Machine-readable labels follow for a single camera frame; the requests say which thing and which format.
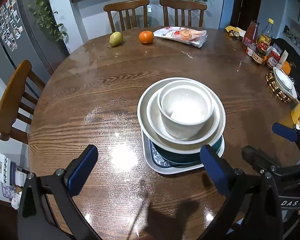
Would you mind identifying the white blue patterned square plate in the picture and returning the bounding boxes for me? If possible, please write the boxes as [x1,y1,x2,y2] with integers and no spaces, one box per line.
[141,129,225,176]

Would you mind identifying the large white bowl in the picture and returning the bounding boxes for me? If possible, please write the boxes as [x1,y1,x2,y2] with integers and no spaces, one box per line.
[137,77,226,154]

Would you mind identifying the medium white bowl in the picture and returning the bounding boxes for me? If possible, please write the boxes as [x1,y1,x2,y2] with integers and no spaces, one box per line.
[146,78,225,145]

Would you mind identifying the small white deep bowl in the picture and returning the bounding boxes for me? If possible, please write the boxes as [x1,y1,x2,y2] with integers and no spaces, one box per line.
[157,80,216,140]

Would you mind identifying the stack of books and boxes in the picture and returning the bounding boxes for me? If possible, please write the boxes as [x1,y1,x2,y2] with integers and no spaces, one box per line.
[0,154,29,210]

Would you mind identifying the white plate on trivet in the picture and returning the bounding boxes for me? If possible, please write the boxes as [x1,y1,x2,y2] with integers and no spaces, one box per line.
[273,67,298,100]

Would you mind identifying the wooden bead trivet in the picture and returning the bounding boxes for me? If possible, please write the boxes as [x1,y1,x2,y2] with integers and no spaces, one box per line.
[265,70,292,103]

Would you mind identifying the orange fruit near jars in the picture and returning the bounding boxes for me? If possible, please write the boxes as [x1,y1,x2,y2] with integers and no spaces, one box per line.
[281,61,292,75]

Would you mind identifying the red lid jar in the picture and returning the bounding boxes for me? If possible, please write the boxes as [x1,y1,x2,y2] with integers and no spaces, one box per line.
[265,50,280,69]

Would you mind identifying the dark jar brown label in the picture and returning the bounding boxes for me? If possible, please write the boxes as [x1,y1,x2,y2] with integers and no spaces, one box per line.
[252,48,266,64]

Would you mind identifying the wooden chair at left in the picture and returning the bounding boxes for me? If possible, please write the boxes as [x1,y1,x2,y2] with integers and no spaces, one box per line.
[0,60,45,144]

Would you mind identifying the wooden chair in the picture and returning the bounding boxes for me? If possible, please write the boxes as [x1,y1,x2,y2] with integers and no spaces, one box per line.
[159,0,207,27]
[0,60,45,144]
[103,0,150,33]

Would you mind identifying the oil bottle yellow cap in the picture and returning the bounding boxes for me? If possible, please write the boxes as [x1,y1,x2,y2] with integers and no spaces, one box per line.
[257,18,274,52]

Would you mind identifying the red sauce bottle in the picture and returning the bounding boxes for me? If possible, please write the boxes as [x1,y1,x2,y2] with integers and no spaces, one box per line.
[242,20,260,49]

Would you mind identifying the yellow snack packet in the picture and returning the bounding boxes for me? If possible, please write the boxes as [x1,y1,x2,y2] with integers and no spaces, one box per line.
[225,26,246,41]

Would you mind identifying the white snack bag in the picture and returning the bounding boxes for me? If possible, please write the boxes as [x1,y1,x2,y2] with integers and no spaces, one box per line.
[153,27,207,48]

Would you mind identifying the orange tangerine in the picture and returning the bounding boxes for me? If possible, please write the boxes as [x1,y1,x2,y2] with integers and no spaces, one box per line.
[139,30,154,44]

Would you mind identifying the green pear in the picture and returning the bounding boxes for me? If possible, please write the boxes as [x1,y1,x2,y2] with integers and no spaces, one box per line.
[108,31,123,48]

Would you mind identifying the grey refrigerator with magnets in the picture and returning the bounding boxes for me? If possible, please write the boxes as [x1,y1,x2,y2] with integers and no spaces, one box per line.
[0,0,69,83]

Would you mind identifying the wooden chair back right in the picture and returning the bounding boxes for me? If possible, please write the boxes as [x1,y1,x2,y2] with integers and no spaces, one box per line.
[159,0,207,27]

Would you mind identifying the wooden chair back left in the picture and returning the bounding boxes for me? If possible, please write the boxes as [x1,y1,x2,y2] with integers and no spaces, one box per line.
[103,0,150,33]

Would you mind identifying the green hanging plant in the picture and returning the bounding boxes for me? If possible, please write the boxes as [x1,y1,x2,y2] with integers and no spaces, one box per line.
[28,0,68,42]

